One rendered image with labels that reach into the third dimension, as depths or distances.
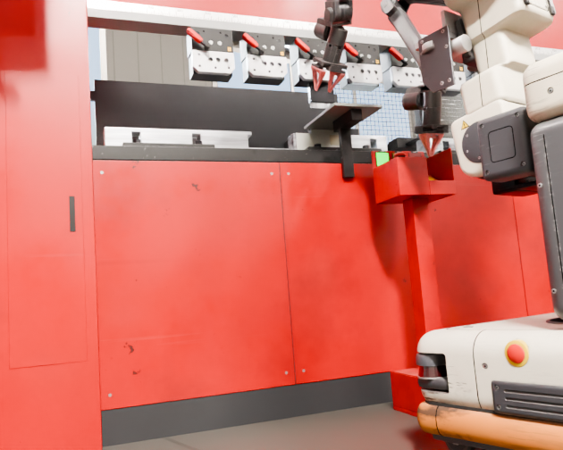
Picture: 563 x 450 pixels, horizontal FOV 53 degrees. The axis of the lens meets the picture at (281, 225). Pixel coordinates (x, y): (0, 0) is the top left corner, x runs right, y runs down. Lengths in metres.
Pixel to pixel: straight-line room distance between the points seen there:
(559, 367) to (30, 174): 1.35
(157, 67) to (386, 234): 3.26
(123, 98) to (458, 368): 1.80
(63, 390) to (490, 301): 1.50
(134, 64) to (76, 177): 3.23
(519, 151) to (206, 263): 0.97
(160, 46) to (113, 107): 2.52
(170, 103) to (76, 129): 0.93
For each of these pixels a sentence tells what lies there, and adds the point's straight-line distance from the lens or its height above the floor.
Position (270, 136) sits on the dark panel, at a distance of 2.66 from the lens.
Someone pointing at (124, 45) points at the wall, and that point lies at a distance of 4.89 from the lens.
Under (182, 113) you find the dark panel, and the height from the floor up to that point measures 1.21.
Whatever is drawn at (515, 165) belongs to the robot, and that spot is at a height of 0.63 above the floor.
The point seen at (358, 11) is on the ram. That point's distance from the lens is 2.41.
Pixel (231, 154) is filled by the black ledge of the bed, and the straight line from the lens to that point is 1.88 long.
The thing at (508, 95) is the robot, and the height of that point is 0.82.
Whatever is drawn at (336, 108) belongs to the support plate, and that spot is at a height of 0.99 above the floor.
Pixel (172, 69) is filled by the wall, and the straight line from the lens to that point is 4.99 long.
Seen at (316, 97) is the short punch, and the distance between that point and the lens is 2.21.
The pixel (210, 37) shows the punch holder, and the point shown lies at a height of 1.31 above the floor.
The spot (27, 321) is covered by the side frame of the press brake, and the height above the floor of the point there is 0.37.
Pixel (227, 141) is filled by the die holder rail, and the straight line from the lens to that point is 2.02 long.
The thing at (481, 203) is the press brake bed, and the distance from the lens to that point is 2.31.
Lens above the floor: 0.38
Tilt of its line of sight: 7 degrees up
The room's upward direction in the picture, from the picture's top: 4 degrees counter-clockwise
